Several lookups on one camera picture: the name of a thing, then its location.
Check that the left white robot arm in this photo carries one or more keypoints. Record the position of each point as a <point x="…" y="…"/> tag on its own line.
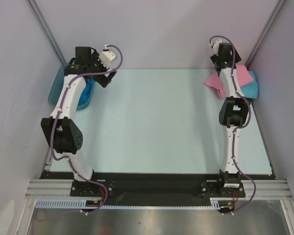
<point x="64" y="137"/>

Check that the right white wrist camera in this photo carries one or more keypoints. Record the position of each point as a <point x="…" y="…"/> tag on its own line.
<point x="215" y="45"/>

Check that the aluminium front rail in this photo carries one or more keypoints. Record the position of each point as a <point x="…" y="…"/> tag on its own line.
<point x="260" y="189"/>

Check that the right aluminium corner post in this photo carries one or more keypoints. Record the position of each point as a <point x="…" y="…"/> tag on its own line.
<point x="266" y="29"/>

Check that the slotted cable duct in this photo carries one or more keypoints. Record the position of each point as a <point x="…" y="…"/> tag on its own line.
<point x="91" y="204"/>

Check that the translucent blue plastic bin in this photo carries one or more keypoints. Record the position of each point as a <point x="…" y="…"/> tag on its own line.
<point x="57" y="88"/>

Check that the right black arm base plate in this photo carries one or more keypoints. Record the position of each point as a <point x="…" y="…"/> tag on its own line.
<point x="213" y="189"/>

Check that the crumpled blue t shirt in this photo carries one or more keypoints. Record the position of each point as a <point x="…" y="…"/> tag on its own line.
<point x="86" y="93"/>

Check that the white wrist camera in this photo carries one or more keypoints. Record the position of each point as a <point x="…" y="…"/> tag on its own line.
<point x="107" y="57"/>
<point x="215" y="45"/>

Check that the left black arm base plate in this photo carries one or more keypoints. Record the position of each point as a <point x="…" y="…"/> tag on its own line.
<point x="86" y="189"/>

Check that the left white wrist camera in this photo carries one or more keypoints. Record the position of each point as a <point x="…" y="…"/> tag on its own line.
<point x="107" y="57"/>

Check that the aluminium corner post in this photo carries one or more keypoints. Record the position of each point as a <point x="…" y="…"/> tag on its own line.
<point x="266" y="29"/>
<point x="46" y="30"/>

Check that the folded light blue t shirt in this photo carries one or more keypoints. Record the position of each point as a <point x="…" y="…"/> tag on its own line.
<point x="250" y="85"/>

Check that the left aluminium corner post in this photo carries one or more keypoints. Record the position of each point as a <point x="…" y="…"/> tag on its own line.
<point x="46" y="30"/>

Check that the pink t shirt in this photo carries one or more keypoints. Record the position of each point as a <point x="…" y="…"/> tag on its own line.
<point x="216" y="84"/>

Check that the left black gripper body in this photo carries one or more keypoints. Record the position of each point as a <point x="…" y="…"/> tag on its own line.
<point x="97" y="67"/>

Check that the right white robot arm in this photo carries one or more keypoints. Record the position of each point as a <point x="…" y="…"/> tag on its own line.
<point x="234" y="112"/>

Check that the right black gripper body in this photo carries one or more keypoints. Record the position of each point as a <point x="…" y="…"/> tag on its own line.
<point x="217" y="66"/>

